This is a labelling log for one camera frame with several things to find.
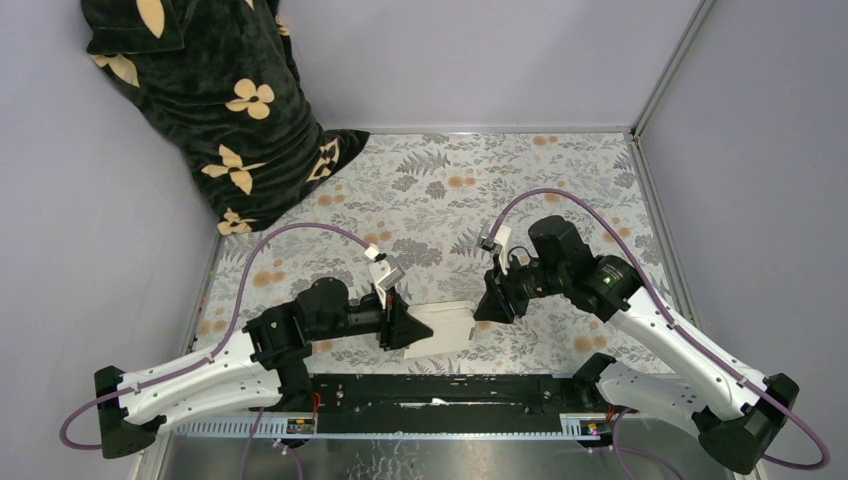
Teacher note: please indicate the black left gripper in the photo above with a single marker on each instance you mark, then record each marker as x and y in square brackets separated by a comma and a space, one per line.
[401, 329]

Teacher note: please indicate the black floral plush blanket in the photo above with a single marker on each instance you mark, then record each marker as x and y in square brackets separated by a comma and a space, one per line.
[218, 79]

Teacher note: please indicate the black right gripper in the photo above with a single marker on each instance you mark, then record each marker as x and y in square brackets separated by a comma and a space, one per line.
[494, 305]

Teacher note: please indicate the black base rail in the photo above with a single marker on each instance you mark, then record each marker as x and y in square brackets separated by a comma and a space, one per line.
[539, 392]

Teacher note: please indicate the white cardboard paper box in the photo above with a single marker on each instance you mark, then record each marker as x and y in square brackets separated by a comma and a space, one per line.
[453, 326]

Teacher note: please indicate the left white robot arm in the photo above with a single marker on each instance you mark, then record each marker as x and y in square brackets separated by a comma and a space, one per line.
[260, 366]

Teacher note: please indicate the floral patterned table cloth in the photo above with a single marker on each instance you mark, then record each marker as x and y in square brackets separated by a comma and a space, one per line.
[424, 199]

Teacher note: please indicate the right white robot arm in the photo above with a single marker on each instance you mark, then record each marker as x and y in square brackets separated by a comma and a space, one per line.
[735, 411]

